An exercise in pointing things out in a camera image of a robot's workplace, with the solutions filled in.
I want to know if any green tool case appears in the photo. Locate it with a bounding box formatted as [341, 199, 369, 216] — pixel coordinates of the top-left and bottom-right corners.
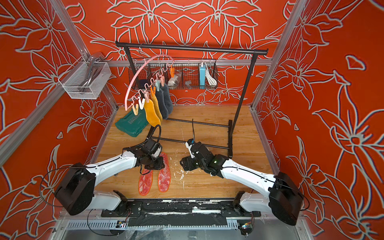
[115, 110, 149, 137]

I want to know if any yellow insole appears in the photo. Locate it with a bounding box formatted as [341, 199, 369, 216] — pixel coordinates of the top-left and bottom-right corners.
[144, 100, 161, 127]
[151, 93, 163, 122]

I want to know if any white mesh basket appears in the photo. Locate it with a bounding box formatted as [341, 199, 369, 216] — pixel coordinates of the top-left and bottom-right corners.
[59, 52, 112, 100]

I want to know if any pink clip hanger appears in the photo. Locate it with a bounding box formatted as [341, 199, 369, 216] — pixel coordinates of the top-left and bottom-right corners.
[124, 55, 175, 115]

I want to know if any black wire basket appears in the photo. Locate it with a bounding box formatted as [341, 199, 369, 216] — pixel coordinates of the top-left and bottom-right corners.
[128, 57, 219, 90]

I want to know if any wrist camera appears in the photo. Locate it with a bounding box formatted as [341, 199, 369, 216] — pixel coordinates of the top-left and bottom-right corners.
[148, 140, 163, 159]
[185, 139, 195, 159]

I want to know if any blue box in basket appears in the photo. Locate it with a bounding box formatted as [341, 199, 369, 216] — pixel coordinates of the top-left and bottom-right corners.
[199, 63, 206, 90]

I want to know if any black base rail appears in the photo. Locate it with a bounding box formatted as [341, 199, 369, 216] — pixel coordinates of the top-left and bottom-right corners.
[101, 199, 262, 228]

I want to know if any red patterned insole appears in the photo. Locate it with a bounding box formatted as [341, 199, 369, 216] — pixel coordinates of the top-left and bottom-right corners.
[138, 169, 153, 196]

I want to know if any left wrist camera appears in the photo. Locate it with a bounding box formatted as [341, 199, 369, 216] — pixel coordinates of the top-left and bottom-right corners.
[148, 140, 163, 159]

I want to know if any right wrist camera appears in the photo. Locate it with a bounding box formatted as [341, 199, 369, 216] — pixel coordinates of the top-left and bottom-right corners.
[185, 139, 195, 159]

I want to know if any dark grey insole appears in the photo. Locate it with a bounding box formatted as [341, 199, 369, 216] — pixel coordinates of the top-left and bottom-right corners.
[162, 84, 173, 115]
[156, 89, 169, 119]

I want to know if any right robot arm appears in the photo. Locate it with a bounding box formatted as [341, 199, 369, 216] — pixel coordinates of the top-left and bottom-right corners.
[180, 152, 304, 226]

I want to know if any black garment rack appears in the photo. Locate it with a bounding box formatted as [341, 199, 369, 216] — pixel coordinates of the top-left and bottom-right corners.
[116, 42, 269, 157]

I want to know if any white cable in basket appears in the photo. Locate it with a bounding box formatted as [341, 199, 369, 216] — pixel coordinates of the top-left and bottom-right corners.
[205, 69, 218, 88]

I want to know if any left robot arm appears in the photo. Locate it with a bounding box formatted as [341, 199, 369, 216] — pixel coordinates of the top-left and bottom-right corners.
[54, 125, 165, 217]

